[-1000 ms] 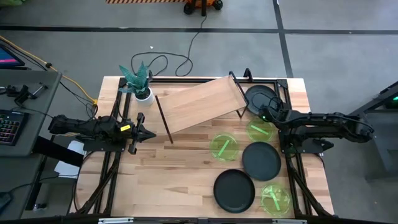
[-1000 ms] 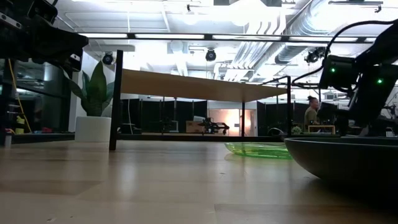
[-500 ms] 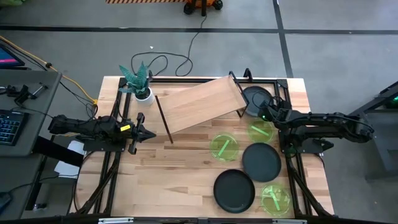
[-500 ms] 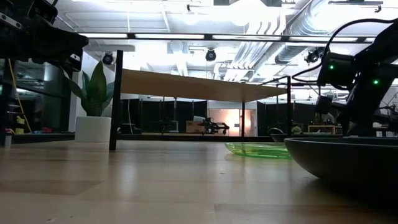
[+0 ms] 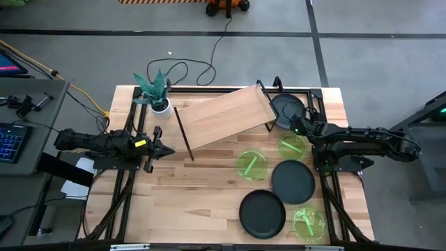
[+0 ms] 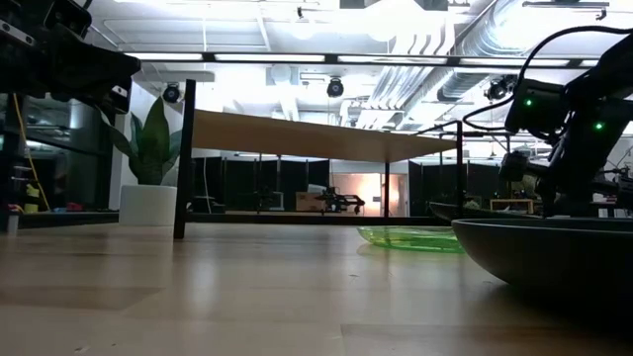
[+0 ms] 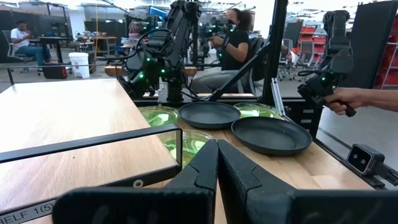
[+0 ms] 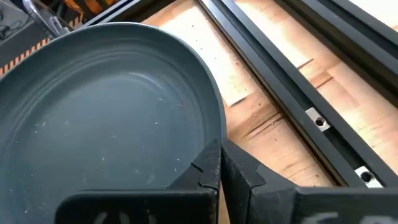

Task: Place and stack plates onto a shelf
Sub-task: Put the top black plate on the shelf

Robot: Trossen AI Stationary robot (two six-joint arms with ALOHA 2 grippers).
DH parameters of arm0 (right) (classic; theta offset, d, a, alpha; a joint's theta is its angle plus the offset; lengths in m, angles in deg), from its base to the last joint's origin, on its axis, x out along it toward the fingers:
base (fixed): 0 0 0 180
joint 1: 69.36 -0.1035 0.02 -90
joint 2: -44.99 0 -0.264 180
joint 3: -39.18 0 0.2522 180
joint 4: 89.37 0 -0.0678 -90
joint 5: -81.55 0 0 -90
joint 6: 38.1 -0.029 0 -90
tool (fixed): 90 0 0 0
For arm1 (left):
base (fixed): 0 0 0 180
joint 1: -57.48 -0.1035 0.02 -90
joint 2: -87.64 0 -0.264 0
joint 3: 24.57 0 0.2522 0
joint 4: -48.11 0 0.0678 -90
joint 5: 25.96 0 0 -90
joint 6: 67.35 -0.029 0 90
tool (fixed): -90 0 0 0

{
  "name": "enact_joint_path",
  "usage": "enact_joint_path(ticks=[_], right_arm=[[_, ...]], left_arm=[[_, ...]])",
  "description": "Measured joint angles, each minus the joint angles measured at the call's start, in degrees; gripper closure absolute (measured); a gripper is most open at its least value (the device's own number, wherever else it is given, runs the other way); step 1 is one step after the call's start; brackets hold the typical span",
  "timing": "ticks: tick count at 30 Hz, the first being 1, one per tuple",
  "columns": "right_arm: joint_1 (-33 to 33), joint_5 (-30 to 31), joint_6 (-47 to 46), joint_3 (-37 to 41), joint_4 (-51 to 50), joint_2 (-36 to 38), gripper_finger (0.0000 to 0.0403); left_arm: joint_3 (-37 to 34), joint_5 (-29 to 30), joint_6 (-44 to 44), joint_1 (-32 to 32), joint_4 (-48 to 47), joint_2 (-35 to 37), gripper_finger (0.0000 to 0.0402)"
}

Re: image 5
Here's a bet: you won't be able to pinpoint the black aluminium rig frame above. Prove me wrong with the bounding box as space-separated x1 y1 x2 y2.
78 75 376 245

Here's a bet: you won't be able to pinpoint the green snake plant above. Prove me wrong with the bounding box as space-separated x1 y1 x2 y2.
132 68 168 105

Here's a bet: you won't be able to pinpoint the white plant pot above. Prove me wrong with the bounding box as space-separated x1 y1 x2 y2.
150 97 174 119

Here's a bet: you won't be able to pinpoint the black flat panel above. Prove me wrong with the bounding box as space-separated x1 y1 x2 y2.
36 152 95 188

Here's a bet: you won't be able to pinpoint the blue backlit keyboard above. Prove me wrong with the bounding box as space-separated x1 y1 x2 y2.
0 121 33 165

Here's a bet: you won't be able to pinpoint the yellow orange power cable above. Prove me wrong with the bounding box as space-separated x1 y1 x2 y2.
0 39 111 118

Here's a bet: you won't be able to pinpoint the grey side desk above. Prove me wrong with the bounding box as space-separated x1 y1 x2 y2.
0 77 70 177

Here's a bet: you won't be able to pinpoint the white paper sheet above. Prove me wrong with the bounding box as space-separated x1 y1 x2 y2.
59 156 97 201

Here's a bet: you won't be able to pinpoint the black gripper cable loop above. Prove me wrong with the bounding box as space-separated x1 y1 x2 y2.
280 100 312 122

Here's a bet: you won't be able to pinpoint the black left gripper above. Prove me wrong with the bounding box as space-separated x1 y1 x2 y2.
141 125 176 174

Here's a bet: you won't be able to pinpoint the transparent green plate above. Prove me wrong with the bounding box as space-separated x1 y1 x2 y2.
291 205 328 244
277 133 308 161
235 148 269 181

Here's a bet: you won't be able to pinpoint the orange black wheeled cart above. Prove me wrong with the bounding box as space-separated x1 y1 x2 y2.
204 0 251 19

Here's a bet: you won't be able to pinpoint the silver light strip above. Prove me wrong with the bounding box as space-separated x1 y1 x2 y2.
109 243 151 251
305 245 345 251

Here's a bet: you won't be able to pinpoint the black floor cable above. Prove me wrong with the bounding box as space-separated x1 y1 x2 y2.
146 15 233 87

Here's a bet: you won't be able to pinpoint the striped hazard strip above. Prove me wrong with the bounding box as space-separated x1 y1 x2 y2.
117 0 210 5

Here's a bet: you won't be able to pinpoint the black clamp tool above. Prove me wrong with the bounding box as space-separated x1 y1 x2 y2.
6 92 56 119

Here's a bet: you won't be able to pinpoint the green object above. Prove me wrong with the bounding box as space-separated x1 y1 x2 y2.
0 0 28 8

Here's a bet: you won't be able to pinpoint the black round plate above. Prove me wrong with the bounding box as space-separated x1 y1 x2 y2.
238 189 287 240
270 93 307 130
270 159 316 205

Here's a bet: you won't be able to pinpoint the wooden shelf black legs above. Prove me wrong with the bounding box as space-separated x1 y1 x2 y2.
173 79 282 162

